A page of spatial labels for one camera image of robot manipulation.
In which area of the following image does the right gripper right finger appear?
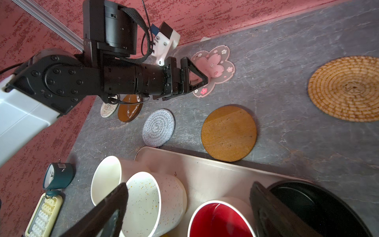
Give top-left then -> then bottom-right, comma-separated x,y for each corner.
249,181 -> 321,237

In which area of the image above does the white speckled mug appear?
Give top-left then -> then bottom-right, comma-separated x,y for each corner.
120,172 -> 187,237

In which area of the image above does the cream white mug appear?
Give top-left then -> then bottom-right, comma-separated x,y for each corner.
90,155 -> 149,206

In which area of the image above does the dark brown glossy coaster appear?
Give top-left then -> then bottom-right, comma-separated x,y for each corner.
117,95 -> 143,123

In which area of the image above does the brown cork round coaster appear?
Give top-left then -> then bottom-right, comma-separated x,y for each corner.
201,105 -> 258,163

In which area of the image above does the red inside white mug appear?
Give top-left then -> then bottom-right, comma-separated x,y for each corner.
187,197 -> 256,237

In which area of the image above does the grey woven round coaster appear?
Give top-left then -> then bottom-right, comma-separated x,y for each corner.
142,109 -> 175,148

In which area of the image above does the pink flower coaster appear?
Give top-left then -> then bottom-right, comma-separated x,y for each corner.
191,45 -> 235,98

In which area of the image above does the beige spiral round coaster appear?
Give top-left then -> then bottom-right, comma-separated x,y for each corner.
100,103 -> 118,118

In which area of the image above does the black mug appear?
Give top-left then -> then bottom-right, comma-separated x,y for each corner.
268,180 -> 372,237

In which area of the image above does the beige rectangular tray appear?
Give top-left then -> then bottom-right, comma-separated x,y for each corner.
135,147 -> 291,237

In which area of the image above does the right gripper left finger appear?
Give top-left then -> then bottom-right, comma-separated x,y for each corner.
62,182 -> 129,237

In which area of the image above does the cream calculator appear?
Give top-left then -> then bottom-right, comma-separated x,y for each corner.
25,194 -> 63,237

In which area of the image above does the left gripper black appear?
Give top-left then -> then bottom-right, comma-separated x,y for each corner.
103,57 -> 208,100

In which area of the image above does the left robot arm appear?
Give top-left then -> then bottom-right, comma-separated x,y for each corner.
1,1 -> 208,164

